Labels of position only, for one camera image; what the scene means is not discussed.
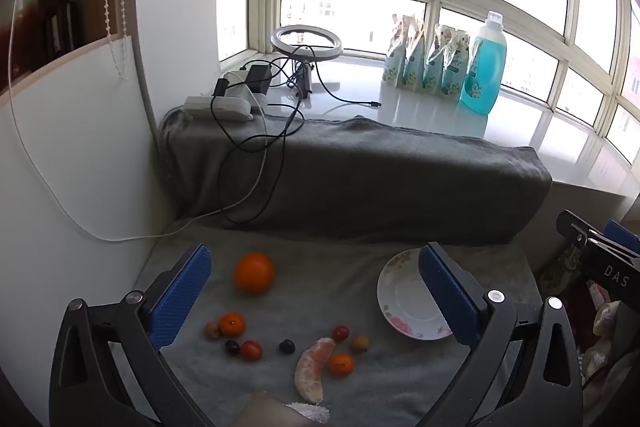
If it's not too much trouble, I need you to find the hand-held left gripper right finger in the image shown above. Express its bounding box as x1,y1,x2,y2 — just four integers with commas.
415,242,585,427

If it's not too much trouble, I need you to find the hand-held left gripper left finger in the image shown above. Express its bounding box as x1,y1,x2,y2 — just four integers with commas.
48,243,216,427

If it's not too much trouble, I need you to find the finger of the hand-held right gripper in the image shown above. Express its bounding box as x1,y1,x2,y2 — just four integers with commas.
603,220,640,254
556,209,607,253

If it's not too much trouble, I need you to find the white floral plate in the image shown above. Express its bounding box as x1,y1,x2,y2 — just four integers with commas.
376,248,453,341

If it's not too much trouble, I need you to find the small mandarin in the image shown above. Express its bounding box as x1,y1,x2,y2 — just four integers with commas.
327,353,356,378
219,312,248,338

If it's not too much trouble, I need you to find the large orange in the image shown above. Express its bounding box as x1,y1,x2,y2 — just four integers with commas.
234,252,277,296

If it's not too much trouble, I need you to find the peeled pomelo segment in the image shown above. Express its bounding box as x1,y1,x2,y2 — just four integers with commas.
294,336,337,405

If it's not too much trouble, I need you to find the floral cloth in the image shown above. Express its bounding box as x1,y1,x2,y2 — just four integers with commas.
537,247,591,303

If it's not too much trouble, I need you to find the cream cloth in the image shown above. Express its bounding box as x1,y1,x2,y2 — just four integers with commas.
582,299,640,408

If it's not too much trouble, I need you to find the light grey plush blanket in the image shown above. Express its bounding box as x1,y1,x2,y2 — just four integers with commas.
132,219,543,427

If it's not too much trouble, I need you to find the dark grey blanket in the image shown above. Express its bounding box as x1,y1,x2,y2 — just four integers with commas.
159,104,553,248

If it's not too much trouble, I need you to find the brown flat piece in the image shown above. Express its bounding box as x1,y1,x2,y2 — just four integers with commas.
240,391,311,427

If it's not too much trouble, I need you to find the white fluffy cloth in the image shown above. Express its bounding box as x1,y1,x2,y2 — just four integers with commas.
285,401,331,426

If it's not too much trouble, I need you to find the blue detergent bottle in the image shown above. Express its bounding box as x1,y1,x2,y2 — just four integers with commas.
459,11,508,115

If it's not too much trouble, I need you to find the white power strip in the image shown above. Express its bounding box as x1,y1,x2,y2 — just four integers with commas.
184,94,253,122

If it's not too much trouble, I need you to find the teal refill pouch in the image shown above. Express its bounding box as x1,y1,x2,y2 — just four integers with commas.
440,32,471,100
402,16,427,92
422,24,448,95
382,13,408,86

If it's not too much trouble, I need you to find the black power adapter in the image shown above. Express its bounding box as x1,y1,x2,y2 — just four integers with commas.
247,64,273,96

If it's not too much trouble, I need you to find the white cable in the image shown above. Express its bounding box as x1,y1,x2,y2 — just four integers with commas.
7,0,268,242

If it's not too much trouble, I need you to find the black cable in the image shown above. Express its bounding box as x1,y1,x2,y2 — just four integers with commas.
210,57,306,228
287,57,383,110

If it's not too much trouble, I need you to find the ring light on stand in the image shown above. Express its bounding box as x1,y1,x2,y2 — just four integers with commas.
270,24,344,102

